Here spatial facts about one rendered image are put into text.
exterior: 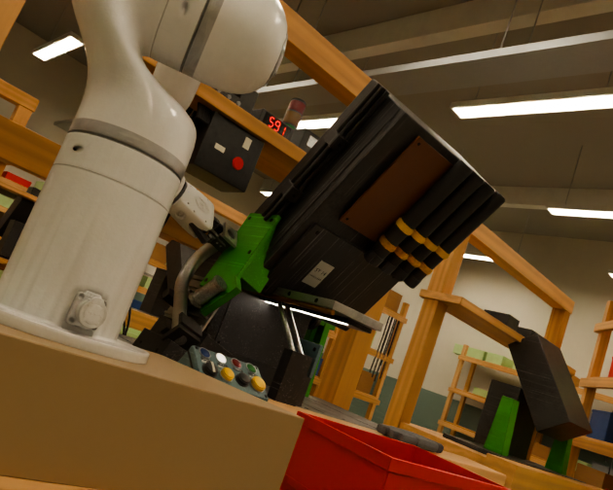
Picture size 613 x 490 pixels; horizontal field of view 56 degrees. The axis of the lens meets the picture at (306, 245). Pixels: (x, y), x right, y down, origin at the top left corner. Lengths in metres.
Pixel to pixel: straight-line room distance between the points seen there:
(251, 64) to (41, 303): 0.32
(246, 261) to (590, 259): 10.00
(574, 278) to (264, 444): 10.50
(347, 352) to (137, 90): 1.56
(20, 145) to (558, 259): 10.32
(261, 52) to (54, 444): 0.42
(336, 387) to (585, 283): 9.11
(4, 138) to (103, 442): 1.11
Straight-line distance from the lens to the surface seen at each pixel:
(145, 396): 0.51
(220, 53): 0.64
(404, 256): 1.33
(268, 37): 0.64
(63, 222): 0.56
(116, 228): 0.56
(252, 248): 1.26
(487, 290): 11.56
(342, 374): 2.02
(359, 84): 1.98
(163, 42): 0.65
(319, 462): 0.92
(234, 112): 1.53
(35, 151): 1.54
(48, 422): 0.49
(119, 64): 0.60
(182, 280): 1.32
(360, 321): 1.23
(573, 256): 11.15
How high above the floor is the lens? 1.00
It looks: 10 degrees up
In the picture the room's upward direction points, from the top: 21 degrees clockwise
